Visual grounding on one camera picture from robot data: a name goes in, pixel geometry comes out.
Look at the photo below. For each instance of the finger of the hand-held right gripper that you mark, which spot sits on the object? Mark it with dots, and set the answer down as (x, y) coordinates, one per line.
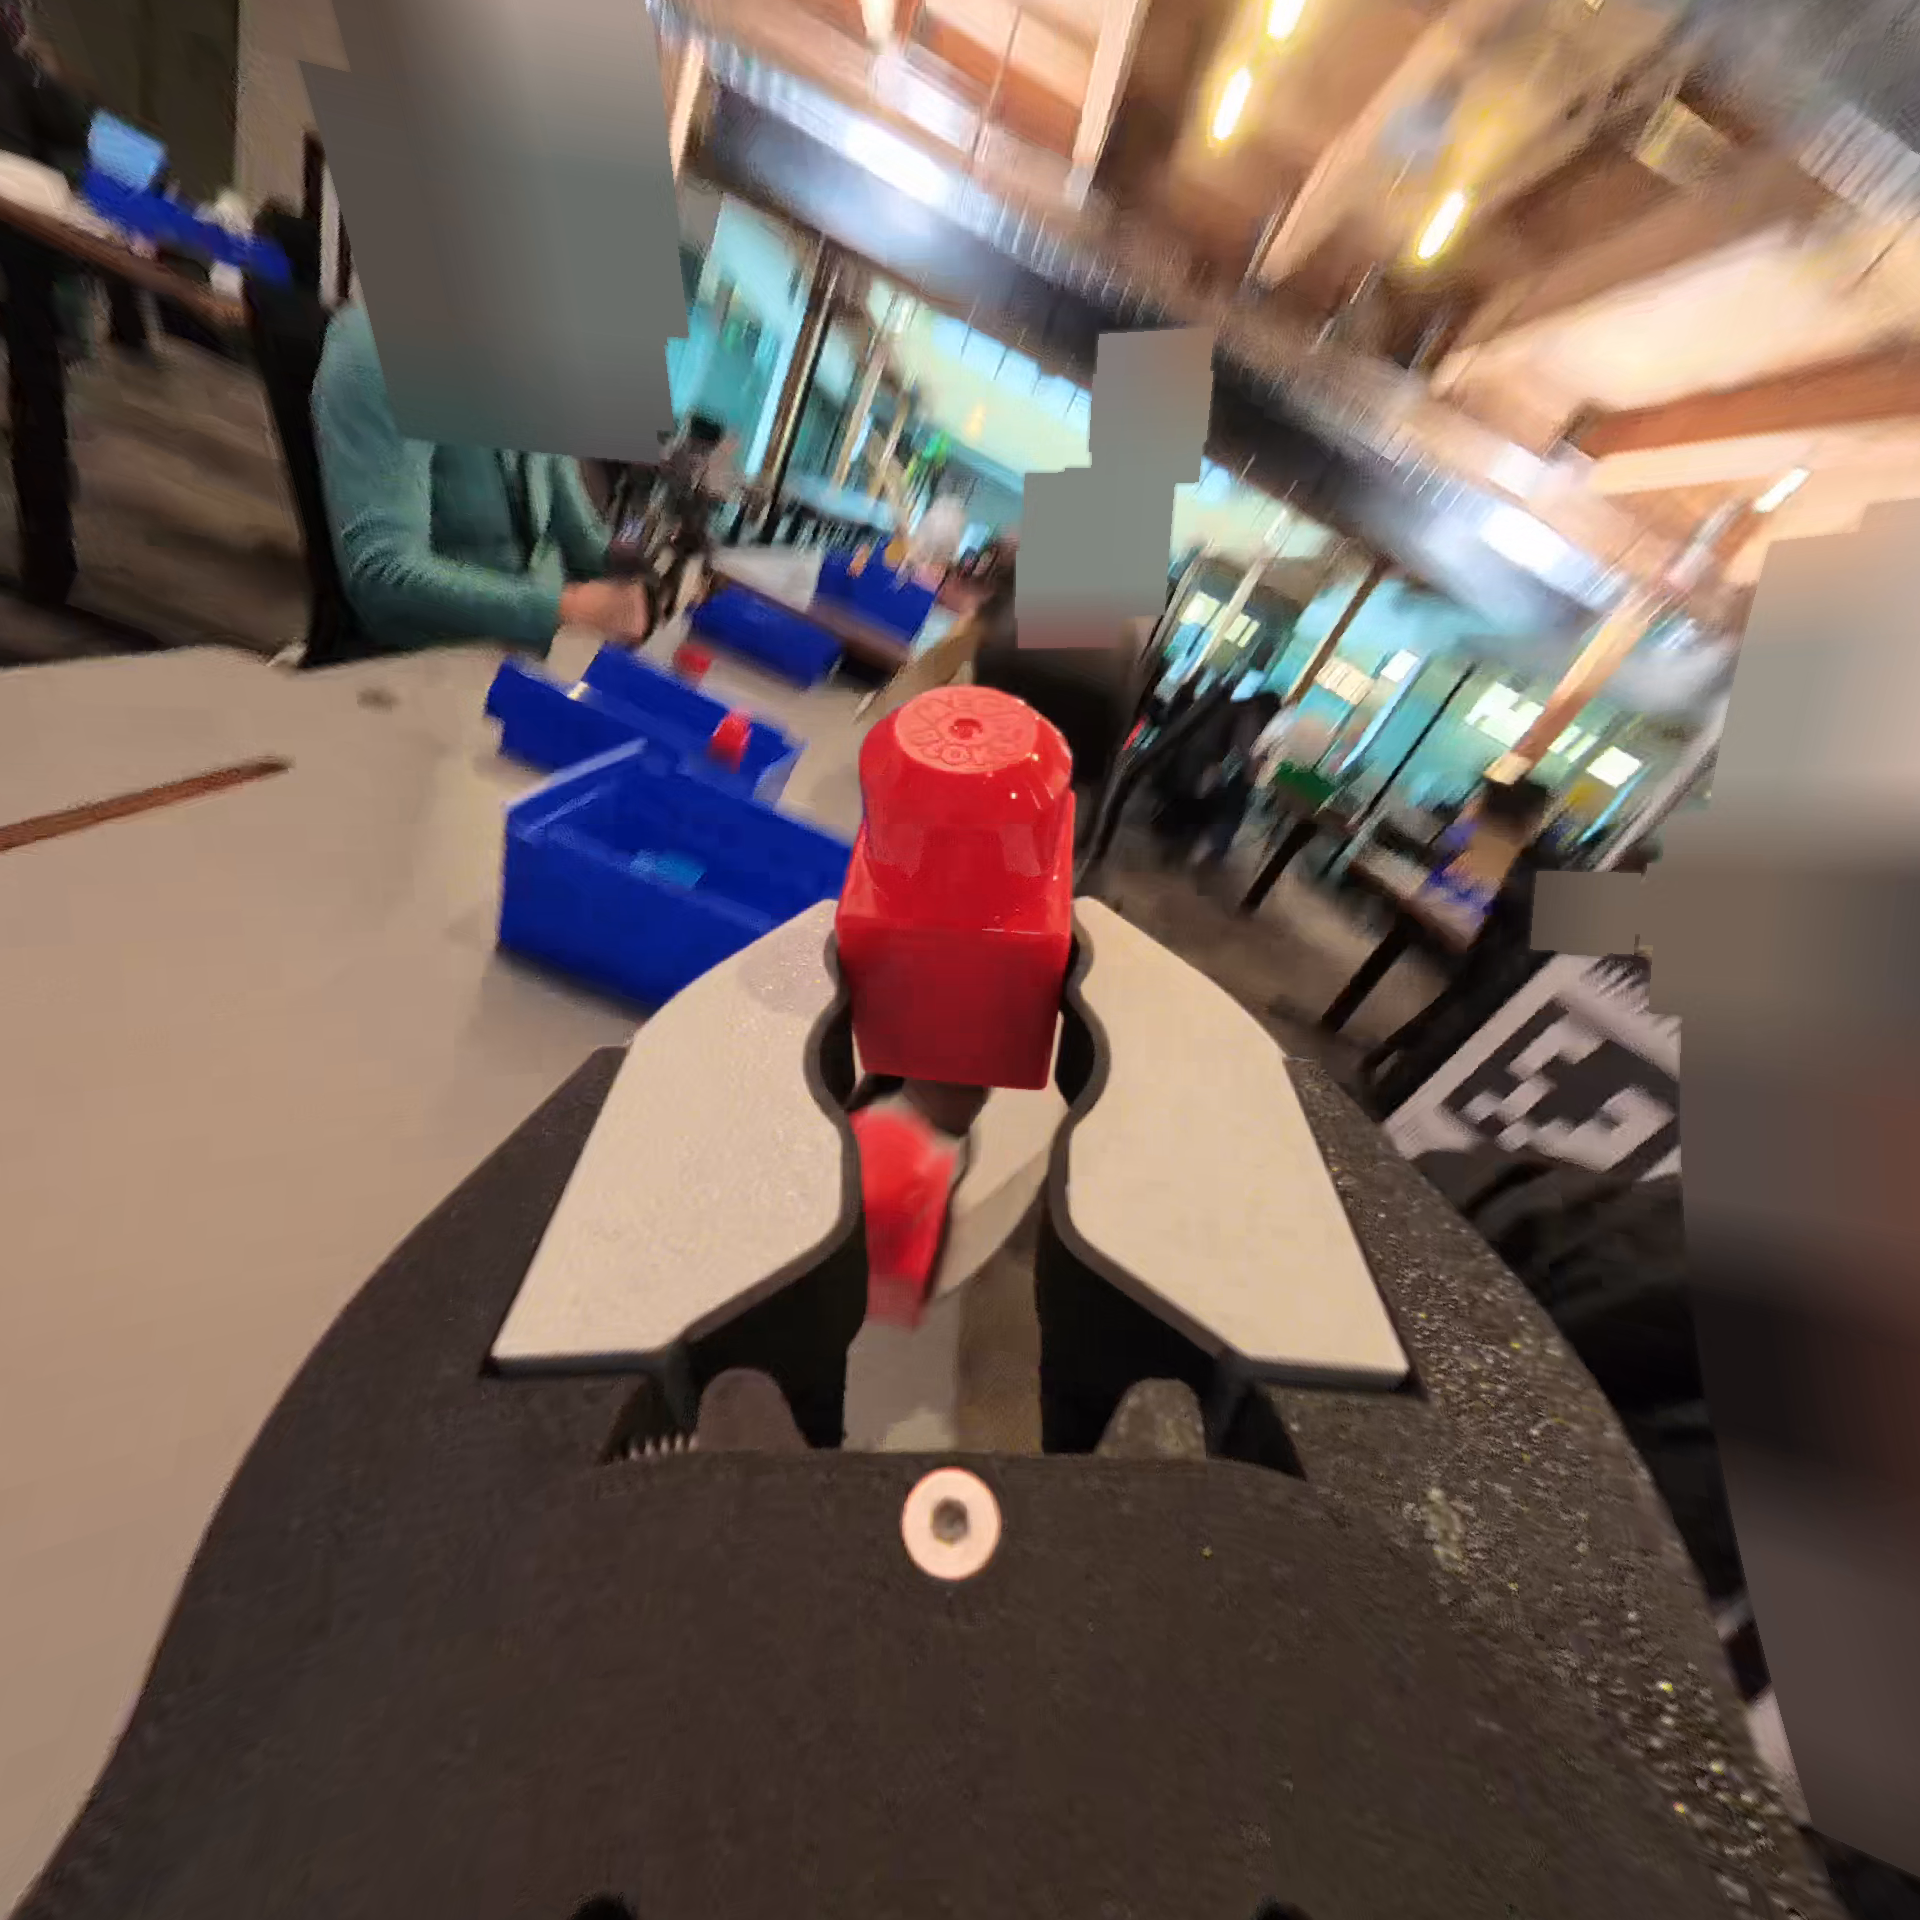
(1004, 1184)

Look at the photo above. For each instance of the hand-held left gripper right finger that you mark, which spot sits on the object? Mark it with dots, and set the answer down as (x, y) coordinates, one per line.
(1215, 1201)

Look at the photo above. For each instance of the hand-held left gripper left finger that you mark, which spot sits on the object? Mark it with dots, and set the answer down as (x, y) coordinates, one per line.
(675, 1201)

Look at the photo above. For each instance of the blue plastic bin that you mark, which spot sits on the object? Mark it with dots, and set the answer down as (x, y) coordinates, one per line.
(763, 639)
(540, 721)
(599, 930)
(884, 600)
(181, 225)

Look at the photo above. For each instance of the person's right forearm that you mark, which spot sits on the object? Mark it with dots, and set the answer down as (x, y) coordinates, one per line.
(1588, 1276)

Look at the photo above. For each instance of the black white marker sign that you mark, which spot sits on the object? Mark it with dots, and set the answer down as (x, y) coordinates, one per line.
(1576, 1080)

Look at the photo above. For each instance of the green plastic bin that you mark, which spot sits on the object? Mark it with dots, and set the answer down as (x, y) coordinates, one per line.
(1306, 780)

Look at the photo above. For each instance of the black office chair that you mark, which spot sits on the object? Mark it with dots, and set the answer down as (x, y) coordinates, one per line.
(292, 452)

